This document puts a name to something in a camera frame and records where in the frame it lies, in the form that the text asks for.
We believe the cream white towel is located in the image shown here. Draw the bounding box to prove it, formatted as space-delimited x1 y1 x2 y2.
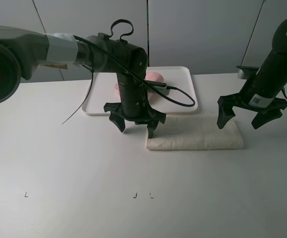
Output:
146 115 244 150

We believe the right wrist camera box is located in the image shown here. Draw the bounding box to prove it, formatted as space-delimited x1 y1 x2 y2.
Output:
236 65 260 80

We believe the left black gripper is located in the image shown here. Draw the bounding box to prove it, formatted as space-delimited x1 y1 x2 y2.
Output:
104 73 166 138

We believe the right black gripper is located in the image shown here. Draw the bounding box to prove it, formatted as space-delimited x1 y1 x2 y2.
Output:
217 53 287 129

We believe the pink towel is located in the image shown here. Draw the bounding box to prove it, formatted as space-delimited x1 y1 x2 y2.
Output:
114 71 165 103

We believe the white rectangular plastic tray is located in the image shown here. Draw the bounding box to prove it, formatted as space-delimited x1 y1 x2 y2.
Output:
81 65 199 117

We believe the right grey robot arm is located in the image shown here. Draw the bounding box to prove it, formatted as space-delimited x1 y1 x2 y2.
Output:
217 19 287 129

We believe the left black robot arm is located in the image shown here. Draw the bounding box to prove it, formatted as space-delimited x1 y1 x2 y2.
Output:
0 26 166 137

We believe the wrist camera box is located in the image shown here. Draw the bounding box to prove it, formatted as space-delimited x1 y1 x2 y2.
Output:
147 80 170 96
236 65 260 80

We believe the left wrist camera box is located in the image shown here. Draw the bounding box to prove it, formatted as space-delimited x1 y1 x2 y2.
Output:
147 80 170 96

